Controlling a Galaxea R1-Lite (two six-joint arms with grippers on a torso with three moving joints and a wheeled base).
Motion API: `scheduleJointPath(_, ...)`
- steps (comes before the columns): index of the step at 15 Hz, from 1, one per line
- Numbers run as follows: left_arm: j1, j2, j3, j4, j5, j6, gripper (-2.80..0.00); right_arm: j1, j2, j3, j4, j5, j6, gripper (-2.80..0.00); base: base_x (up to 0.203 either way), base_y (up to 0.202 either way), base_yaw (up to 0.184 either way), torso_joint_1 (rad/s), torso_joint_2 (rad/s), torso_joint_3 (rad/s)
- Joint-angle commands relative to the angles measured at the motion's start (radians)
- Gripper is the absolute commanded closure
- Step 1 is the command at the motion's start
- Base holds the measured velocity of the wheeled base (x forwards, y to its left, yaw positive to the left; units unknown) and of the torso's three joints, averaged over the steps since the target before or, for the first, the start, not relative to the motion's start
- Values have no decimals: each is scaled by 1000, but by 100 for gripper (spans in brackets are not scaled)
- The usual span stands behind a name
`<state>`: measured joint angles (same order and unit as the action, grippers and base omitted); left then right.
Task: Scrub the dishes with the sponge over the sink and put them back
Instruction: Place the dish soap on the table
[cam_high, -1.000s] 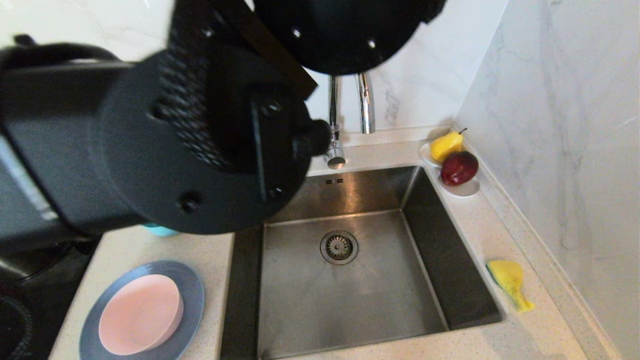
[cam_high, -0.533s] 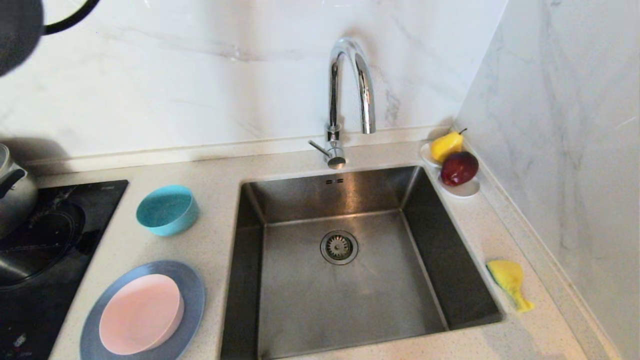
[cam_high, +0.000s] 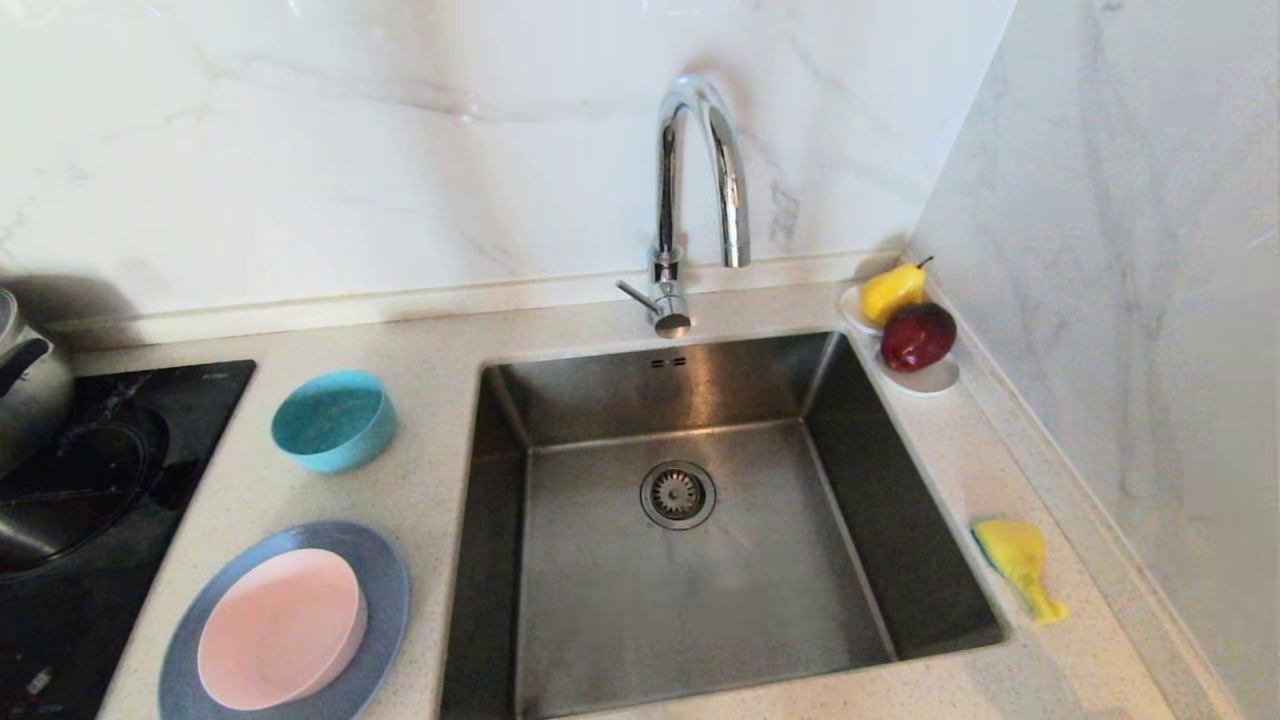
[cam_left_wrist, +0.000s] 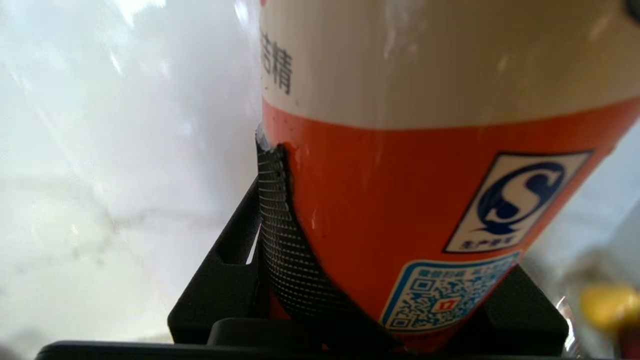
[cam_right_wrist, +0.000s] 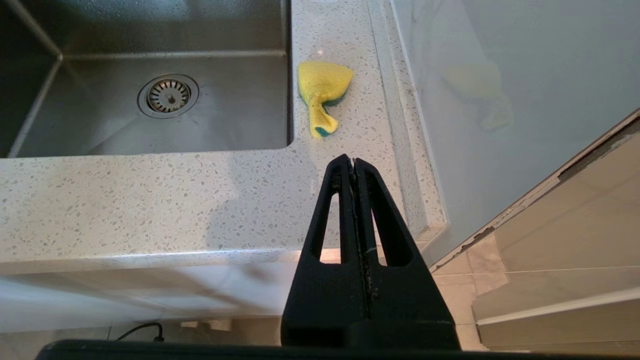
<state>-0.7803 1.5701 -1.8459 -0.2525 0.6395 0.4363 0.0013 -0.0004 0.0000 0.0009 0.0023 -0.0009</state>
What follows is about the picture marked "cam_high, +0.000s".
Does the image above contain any black induction cooktop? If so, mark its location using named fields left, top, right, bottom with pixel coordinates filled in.
left=0, top=360, right=258, bottom=720

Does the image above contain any small white dish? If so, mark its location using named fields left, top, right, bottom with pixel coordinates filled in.
left=839, top=285, right=888, bottom=334
left=878, top=343, right=962, bottom=397

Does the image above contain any dark red apple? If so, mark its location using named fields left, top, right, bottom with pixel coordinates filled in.
left=882, top=302, right=959, bottom=373

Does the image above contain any stainless steel sink basin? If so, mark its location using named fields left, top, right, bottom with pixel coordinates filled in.
left=438, top=331, right=1007, bottom=720

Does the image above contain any round metal drain strainer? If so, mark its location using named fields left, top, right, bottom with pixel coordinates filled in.
left=640, top=460, right=718, bottom=531

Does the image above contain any pink bowl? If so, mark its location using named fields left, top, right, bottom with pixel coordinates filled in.
left=196, top=548, right=368, bottom=712

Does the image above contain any teal bowl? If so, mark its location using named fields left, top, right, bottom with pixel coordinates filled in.
left=270, top=370, right=397, bottom=474

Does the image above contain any blue-grey plate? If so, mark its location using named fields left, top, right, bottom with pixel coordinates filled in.
left=158, top=520, right=411, bottom=720

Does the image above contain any chrome gooseneck faucet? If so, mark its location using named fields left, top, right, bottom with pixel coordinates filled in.
left=617, top=74, right=753, bottom=339

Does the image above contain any silver pot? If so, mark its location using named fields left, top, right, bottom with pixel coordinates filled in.
left=0, top=288, right=78, bottom=481

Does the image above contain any yellow sponge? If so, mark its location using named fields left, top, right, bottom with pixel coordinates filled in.
left=972, top=519, right=1069, bottom=626

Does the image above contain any yellow pear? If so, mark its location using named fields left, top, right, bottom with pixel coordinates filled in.
left=862, top=256, right=935, bottom=326

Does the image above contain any black pan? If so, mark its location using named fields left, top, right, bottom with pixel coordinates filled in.
left=0, top=405, right=171, bottom=576

